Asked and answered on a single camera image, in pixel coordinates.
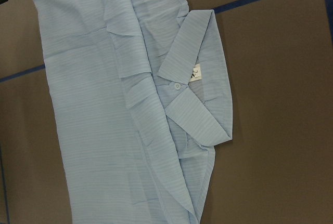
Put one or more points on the light blue button shirt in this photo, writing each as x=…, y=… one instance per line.
x=141, y=97

